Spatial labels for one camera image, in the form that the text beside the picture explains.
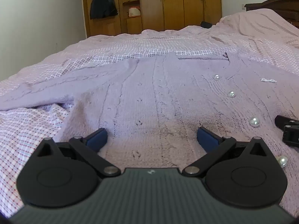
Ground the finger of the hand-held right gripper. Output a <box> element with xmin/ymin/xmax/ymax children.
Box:
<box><xmin>283</xmin><ymin>125</ymin><xmax>299</xmax><ymax>148</ymax></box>
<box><xmin>275</xmin><ymin>115</ymin><xmax>299</xmax><ymax>130</ymax></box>

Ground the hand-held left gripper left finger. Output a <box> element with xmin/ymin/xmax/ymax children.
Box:
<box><xmin>35</xmin><ymin>128</ymin><xmax>121</xmax><ymax>177</ymax></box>

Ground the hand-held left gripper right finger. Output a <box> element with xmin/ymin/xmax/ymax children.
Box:
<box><xmin>182</xmin><ymin>126</ymin><xmax>267</xmax><ymax>177</ymax></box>

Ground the lilac knit sweater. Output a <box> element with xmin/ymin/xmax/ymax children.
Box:
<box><xmin>0</xmin><ymin>51</ymin><xmax>299</xmax><ymax>216</ymax></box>

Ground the checked bed sheet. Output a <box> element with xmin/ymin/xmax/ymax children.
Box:
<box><xmin>0</xmin><ymin>8</ymin><xmax>299</xmax><ymax>218</ymax></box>

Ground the dark wooden headboard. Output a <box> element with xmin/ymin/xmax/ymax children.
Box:
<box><xmin>244</xmin><ymin>0</ymin><xmax>299</xmax><ymax>28</ymax></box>

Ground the white pot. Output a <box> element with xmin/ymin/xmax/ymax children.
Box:
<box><xmin>128</xmin><ymin>7</ymin><xmax>141</xmax><ymax>18</ymax></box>

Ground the black hanging jacket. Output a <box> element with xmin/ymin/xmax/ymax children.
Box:
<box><xmin>86</xmin><ymin>0</ymin><xmax>118</xmax><ymax>20</ymax></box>

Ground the wooden wardrobe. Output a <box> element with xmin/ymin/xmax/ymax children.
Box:
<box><xmin>82</xmin><ymin>0</ymin><xmax>222</xmax><ymax>38</ymax></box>

